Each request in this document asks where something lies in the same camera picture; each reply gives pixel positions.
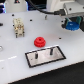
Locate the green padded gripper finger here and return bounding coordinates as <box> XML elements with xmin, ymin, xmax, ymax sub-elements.
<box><xmin>61</xmin><ymin>22</ymin><xmax>67</xmax><ymax>30</ymax></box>

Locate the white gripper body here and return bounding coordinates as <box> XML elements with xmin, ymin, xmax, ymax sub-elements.
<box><xmin>59</xmin><ymin>2</ymin><xmax>84</xmax><ymax>24</ymax></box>

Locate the red gear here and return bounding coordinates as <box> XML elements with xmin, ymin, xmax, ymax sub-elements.
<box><xmin>34</xmin><ymin>37</ymin><xmax>46</xmax><ymax>47</ymax></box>

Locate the blue gear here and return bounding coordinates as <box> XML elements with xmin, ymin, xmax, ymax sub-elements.
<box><xmin>66</xmin><ymin>22</ymin><xmax>79</xmax><ymax>31</ymax></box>

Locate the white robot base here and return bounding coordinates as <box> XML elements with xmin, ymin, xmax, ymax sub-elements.
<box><xmin>5</xmin><ymin>0</ymin><xmax>27</xmax><ymax>13</ymax></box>

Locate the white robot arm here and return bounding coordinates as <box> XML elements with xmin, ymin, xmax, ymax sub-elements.
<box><xmin>47</xmin><ymin>0</ymin><xmax>84</xmax><ymax>30</ymax></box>

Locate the beige electrical connector block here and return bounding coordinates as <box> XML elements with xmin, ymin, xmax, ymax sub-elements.
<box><xmin>13</xmin><ymin>18</ymin><xmax>25</xmax><ymax>37</ymax></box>

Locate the black cable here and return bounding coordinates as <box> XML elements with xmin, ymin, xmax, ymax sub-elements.
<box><xmin>25</xmin><ymin>0</ymin><xmax>66</xmax><ymax>16</ymax></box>

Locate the black peg base plate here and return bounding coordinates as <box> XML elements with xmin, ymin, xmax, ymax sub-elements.
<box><xmin>25</xmin><ymin>46</ymin><xmax>65</xmax><ymax>68</ymax></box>

